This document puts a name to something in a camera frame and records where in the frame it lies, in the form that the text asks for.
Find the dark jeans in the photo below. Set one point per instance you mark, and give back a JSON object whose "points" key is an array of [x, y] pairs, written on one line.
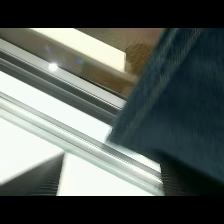
{"points": [[180, 100]]}

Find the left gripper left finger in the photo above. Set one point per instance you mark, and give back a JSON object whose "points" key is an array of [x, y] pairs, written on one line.
{"points": [[40, 180]]}

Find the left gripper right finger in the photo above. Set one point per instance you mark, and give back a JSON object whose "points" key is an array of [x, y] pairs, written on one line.
{"points": [[190, 183]]}

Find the silver frame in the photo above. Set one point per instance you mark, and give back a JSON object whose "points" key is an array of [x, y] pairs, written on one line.
{"points": [[83, 144]]}

